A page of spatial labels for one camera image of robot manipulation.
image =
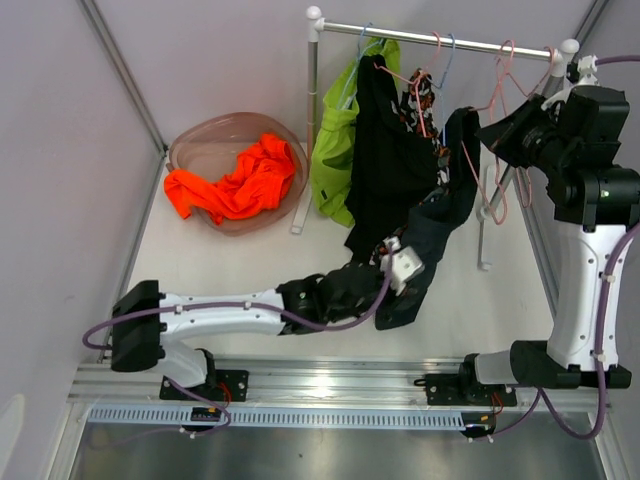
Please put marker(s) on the light blue hanger left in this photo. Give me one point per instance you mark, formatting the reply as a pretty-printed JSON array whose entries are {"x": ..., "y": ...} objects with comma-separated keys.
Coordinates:
[{"x": 362, "y": 50}]

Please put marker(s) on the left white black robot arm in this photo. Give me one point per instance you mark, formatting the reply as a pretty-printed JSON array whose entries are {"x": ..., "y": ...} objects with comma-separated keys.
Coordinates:
[{"x": 152, "y": 326}]

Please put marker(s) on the aluminium extrusion rail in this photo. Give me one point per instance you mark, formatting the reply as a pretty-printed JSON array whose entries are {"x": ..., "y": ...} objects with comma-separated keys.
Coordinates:
[{"x": 334, "y": 383}]

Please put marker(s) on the black shorts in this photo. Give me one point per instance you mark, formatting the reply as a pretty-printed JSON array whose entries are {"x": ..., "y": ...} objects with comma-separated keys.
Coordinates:
[{"x": 392, "y": 169}]

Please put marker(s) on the lime green shorts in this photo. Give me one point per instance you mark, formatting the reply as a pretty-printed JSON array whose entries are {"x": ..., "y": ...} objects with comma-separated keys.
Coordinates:
[{"x": 332, "y": 155}]

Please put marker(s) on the orange shorts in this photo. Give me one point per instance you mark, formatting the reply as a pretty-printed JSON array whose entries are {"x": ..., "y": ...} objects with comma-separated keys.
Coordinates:
[{"x": 262, "y": 178}]

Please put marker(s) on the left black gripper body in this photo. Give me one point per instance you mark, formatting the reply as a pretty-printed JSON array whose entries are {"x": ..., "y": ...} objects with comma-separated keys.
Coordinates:
[{"x": 388, "y": 301}]

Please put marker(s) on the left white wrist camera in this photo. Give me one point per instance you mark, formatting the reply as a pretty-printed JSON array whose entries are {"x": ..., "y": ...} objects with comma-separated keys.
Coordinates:
[{"x": 399, "y": 264}]

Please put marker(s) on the camouflage patterned shorts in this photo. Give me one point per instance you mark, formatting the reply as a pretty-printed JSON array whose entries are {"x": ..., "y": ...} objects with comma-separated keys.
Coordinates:
[{"x": 408, "y": 116}]

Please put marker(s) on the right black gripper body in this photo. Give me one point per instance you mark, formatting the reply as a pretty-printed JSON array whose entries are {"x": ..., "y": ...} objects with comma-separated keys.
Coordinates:
[{"x": 533, "y": 138}]

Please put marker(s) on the white metal clothes rack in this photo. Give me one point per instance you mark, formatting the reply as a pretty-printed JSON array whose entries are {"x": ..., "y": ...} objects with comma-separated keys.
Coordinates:
[{"x": 318, "y": 24}]

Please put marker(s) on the pink hanger of orange shorts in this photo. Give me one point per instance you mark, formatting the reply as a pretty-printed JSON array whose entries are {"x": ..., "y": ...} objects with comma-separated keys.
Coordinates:
[{"x": 520, "y": 179}]

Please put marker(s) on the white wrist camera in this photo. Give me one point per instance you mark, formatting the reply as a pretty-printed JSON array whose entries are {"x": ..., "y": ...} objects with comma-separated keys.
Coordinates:
[
  {"x": 399, "y": 264},
  {"x": 579, "y": 73}
]

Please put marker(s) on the translucent pink plastic basket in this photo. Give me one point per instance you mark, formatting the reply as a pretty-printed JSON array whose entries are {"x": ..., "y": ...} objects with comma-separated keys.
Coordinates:
[{"x": 210, "y": 148}]

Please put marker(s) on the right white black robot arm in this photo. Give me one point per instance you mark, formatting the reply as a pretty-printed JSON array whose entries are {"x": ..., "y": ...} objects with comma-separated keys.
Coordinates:
[{"x": 572, "y": 138}]

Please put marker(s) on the grey slotted cable duct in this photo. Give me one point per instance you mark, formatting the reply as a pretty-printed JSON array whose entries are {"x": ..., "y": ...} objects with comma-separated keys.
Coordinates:
[{"x": 413, "y": 419}]

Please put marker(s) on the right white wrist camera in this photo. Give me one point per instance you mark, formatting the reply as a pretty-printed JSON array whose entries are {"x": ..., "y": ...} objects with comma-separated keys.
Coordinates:
[{"x": 579, "y": 73}]

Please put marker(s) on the dark navy shorts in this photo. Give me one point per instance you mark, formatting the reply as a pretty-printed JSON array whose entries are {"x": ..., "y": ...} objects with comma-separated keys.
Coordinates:
[{"x": 431, "y": 223}]

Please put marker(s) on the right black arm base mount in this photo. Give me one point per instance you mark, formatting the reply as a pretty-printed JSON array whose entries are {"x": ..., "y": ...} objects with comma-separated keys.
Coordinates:
[{"x": 464, "y": 389}]

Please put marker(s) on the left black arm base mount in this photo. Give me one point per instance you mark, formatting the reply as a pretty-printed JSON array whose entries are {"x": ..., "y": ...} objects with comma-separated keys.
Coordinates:
[{"x": 228, "y": 386}]

